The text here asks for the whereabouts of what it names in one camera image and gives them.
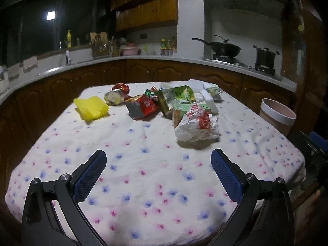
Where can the green spout pouch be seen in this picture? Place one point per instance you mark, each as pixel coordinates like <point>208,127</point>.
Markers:
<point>178,95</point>

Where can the yellow foam fruit net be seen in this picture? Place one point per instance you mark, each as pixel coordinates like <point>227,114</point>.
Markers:
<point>91,109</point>

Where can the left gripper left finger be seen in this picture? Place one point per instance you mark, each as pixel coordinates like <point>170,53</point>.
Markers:
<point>52,215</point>

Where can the red snack bag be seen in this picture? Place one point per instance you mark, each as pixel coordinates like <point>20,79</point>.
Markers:
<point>141,106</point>

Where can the crushed red drink can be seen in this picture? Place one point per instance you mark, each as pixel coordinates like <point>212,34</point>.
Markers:
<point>117,94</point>

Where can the lower wooden cabinets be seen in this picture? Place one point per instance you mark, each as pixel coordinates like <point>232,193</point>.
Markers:
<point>30,106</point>

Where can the crumpled light wrapper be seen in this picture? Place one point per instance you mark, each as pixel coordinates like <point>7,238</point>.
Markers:
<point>215,93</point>

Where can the pink basin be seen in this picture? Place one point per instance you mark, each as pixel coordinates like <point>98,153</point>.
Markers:
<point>131,49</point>

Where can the white crumpled plastic bag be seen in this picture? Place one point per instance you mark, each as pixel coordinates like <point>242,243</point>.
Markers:
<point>196,125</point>

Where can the oil bottles on counter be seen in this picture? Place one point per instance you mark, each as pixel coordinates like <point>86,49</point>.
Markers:
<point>168,47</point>

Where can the sink faucet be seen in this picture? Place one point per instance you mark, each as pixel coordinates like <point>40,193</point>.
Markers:
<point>68,58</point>

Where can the blue orange snack bag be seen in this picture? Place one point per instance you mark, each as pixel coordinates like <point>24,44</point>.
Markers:
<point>152,93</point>

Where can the green drink can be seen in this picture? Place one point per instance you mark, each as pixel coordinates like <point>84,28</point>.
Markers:
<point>164,107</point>

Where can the utensil rack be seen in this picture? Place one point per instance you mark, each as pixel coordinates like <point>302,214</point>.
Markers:
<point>101,46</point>

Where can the black stock pot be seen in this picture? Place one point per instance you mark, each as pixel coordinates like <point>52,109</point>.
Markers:
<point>265,57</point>

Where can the yellow bottle on windowsill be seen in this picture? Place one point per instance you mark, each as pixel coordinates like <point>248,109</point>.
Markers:
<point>68,41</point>

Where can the white foam fruit net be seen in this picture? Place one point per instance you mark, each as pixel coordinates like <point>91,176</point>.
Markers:
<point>194,84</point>

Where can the gas stove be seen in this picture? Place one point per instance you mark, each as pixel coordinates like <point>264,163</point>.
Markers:
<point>235,62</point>

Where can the upper wooden cabinets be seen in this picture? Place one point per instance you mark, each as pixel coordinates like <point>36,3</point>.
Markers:
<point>133,14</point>

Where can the black wok with lid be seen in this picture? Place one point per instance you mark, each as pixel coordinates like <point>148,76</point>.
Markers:
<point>223,48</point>

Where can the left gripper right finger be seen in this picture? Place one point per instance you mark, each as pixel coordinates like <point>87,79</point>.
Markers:
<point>263,215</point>

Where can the wooden cabinets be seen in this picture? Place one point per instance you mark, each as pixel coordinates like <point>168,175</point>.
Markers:
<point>30,106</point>
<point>133,14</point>

